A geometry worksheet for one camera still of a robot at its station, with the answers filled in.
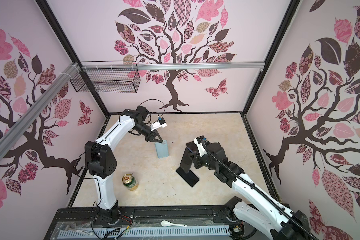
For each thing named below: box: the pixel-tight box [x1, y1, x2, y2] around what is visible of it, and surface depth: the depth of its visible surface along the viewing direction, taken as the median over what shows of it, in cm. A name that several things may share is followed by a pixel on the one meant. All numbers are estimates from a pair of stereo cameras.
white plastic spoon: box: [161, 220, 188, 227], surface depth 73 cm
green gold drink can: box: [122, 173, 139, 192], surface depth 77 cm
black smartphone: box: [180, 147, 194, 174], surface depth 77 cm
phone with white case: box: [176, 166, 200, 187], surface depth 87 cm
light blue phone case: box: [155, 140, 169, 159], surface depth 92 cm
